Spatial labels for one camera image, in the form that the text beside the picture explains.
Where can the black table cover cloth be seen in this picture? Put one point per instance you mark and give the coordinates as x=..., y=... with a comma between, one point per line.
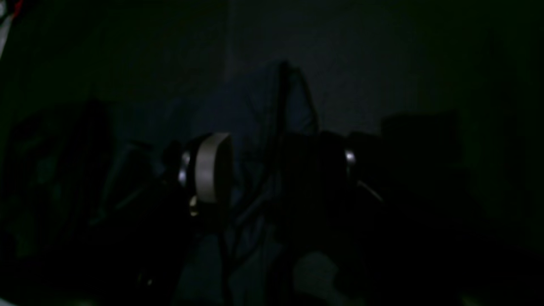
x=456, y=83

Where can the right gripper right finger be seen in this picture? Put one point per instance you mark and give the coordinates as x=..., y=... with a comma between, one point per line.
x=382, y=219

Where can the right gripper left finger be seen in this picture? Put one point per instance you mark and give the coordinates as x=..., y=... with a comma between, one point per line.
x=156, y=203

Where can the dark navy t-shirt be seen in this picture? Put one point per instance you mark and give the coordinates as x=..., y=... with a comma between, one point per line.
x=249, y=263

